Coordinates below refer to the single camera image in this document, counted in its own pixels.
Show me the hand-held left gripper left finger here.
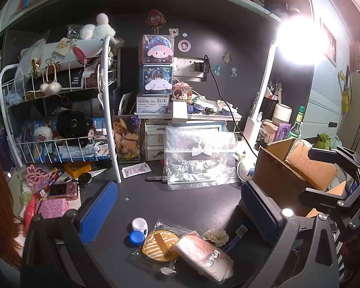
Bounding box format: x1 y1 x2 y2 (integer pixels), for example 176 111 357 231
20 181 119 288

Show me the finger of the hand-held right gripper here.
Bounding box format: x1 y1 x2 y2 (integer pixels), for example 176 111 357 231
298 180 360 231
307 145 360 183

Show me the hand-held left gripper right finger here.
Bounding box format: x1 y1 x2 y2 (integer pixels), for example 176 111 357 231
241 179 340 288

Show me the gold coin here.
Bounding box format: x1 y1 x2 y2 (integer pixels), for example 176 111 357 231
130 218 198 276

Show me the green frog plush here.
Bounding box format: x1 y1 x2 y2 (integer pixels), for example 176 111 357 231
313 132 338 150

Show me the yellow hanging plush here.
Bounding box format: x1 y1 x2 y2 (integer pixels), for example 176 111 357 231
340 70 352 113

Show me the blue white contact lens case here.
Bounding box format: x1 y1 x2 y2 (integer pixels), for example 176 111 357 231
130 217 148 246

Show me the green glass bottle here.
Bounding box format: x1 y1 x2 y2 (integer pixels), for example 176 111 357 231
288 106 306 140

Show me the cardboard box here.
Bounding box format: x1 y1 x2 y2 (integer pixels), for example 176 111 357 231
238 138 348 219

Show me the white round container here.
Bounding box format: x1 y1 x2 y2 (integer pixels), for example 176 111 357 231
235 153 257 183

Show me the pink leopard pouch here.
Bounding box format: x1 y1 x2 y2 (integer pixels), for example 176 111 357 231
37 198 69 219

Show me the cream fabric flower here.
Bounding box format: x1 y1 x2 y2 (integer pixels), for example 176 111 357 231
201 228 230 246

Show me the orange block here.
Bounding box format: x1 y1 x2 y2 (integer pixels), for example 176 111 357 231
63 162 92 179

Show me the purple box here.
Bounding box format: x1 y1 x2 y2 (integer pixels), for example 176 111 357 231
273 123 293 141

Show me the white pink sachet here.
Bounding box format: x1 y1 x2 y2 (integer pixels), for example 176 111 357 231
121 162 147 179

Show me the red blue candy bar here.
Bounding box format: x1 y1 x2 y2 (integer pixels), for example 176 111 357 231
36 168 62 200

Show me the cream cylinder humidifier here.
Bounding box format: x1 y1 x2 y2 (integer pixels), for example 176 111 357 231
271 103 292 126

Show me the red tube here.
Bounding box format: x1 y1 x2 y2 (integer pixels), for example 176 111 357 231
24 195 37 231

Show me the pink white wrapped packet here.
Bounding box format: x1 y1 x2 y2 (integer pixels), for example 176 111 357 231
172 231 234 283

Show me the pink cutout ornament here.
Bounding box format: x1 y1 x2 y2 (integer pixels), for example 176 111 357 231
25 163 50 191

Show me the clear plastic bag with bow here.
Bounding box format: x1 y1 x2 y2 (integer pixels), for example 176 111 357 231
163 126 239 191

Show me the black pen holder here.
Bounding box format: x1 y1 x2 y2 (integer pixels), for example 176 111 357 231
259 79 281 120

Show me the snack picture card stand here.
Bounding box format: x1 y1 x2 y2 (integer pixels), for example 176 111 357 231
112 115 141 164

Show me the white mini drawer cabinet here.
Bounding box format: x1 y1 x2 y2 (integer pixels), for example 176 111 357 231
140 119 168 161

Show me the black plush toy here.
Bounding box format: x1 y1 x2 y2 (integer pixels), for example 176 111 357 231
56 110 93 148

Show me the person's red hair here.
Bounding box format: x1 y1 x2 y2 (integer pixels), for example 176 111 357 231
0 147 23 270

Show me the white desk lamp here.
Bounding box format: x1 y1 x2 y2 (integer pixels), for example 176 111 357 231
243 15 318 156

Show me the white blue medicine box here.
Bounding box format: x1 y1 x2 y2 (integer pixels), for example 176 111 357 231
136 94 171 115

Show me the white cube box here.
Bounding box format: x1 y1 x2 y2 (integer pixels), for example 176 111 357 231
172 101 189 124

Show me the white pom-pom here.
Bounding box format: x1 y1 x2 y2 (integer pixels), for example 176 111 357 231
40 81 62 94

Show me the blue cartoon storage box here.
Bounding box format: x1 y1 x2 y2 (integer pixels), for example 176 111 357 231
139 65 174 94

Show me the small pink figurine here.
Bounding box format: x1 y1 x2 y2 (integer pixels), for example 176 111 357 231
172 82 192 101

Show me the white printed cloth pouch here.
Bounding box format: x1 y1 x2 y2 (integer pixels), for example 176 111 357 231
19 39 104 66

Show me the pink cartoon storage box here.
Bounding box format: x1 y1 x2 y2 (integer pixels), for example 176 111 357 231
142 34 175 66

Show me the white plush toy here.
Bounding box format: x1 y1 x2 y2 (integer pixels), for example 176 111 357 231
79 12 117 40

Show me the red head spring figure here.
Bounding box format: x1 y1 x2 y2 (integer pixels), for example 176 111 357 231
145 10 166 36

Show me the pink compact camera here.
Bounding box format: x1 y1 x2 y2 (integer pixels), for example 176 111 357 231
46 181 79 200

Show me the framed wall picture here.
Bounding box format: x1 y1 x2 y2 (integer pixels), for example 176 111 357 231
319 18 338 68

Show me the blue picture frame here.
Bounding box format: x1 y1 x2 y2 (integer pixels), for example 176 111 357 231
169 121 227 132

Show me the black power cable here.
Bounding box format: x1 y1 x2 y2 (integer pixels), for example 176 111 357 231
195 54 258 156

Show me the white wire rack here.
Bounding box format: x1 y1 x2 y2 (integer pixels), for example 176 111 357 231
0 34 122 184

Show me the wall outlet panel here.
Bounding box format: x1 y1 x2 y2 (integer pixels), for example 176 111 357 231
173 56 210 83

